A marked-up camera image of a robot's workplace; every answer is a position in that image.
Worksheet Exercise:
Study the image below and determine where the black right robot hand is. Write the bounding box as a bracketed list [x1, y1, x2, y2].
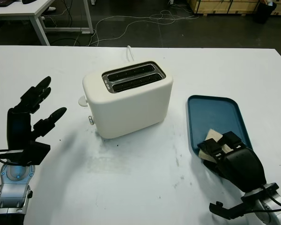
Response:
[198, 131, 267, 193]

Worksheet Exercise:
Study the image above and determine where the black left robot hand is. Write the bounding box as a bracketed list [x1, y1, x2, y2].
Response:
[6, 75, 67, 150]

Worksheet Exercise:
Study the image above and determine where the pale bread slice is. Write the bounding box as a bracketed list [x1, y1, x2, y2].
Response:
[198, 128, 234, 162]

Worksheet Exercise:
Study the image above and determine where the blue plastic tray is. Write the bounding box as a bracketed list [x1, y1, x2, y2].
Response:
[187, 94, 253, 158]

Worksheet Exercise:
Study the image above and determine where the white toaster lever knob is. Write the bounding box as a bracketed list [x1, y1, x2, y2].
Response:
[77, 95, 89, 106]

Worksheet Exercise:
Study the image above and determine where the cream two-slot toaster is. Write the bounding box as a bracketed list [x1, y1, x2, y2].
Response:
[82, 60, 174, 139]

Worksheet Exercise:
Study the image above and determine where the white office desk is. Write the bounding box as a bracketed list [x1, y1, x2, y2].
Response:
[0, 0, 94, 46]

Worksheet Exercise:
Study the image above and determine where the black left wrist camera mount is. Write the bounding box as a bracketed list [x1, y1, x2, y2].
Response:
[0, 140, 50, 166]

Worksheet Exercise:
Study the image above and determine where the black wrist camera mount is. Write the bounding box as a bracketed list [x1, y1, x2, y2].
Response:
[209, 183, 280, 220]
[0, 140, 50, 166]

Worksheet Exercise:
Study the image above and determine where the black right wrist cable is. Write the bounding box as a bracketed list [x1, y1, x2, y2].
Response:
[238, 185, 281, 215]

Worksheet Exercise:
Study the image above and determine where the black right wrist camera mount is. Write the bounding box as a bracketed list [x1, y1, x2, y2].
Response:
[209, 183, 280, 220]

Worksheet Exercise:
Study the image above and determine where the white toaster power cord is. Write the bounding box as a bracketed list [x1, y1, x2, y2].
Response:
[126, 45, 135, 62]

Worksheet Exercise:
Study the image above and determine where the white floor cable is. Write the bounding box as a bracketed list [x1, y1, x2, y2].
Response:
[88, 9, 197, 46]

